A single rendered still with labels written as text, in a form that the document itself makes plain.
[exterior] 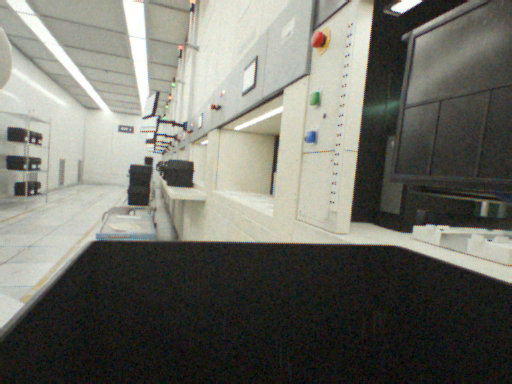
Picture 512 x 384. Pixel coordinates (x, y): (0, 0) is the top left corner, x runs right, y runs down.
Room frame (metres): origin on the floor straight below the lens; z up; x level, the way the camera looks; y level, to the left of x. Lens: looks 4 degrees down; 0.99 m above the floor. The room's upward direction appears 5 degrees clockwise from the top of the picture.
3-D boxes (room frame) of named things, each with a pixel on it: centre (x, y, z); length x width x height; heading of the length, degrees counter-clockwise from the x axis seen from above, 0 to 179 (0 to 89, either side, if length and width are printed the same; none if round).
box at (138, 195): (4.03, 1.54, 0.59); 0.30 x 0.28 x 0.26; 19
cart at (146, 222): (2.73, 1.10, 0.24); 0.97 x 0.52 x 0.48; 21
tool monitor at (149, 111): (3.56, 1.12, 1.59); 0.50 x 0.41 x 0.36; 109
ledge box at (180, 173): (3.13, 0.80, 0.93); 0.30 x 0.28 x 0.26; 16
